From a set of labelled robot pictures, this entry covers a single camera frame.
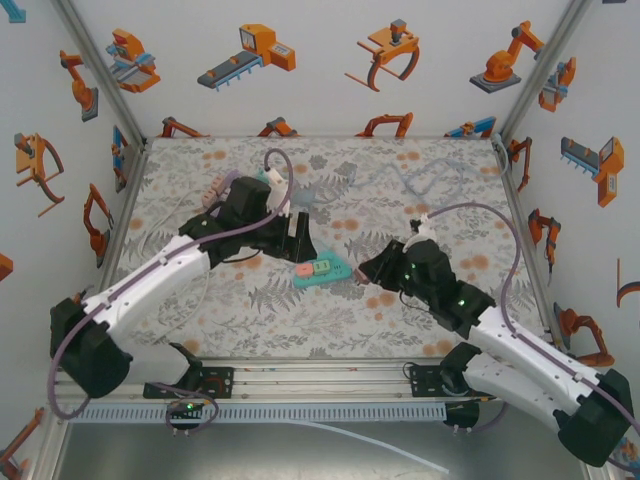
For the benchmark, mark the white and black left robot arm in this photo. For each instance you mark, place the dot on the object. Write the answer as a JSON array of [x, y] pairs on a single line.
[[140, 285]]

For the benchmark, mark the aluminium frame side rail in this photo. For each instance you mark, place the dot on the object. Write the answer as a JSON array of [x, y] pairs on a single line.
[[124, 210], [528, 240]]

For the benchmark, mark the pale pink plug adapter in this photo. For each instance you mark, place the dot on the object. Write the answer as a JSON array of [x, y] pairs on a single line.
[[217, 182]]

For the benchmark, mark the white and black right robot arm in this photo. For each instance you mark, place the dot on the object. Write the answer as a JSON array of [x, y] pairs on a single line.
[[525, 345]]

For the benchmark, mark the salmon pink plug adapter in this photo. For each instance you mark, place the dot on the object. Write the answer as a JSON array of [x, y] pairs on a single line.
[[304, 270]]

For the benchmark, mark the dusty pink plug adapter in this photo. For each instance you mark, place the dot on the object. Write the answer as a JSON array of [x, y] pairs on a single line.
[[207, 198]]

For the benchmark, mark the aluminium frame cross rail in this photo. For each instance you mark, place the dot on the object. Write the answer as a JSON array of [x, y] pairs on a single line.
[[320, 382]]

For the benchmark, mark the green plug adapter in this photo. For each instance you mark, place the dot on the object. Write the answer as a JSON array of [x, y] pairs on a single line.
[[322, 266]]

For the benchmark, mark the aluminium frame post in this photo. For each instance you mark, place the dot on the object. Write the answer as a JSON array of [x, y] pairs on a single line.
[[105, 75], [542, 70]]

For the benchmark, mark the aluminium frame leg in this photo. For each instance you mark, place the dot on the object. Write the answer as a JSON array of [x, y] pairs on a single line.
[[47, 445]]

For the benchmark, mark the teal triangular power strip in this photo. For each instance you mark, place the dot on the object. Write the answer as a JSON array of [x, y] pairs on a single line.
[[340, 272]]

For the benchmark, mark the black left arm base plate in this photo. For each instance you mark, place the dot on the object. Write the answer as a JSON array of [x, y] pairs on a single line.
[[222, 382]]

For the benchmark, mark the floral tablecloth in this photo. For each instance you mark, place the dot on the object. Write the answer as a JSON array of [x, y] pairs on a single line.
[[350, 325]]

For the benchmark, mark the purple power strip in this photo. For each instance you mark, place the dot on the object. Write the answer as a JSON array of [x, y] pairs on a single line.
[[231, 179]]

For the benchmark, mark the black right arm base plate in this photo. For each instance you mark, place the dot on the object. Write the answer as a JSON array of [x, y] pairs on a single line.
[[422, 382]]

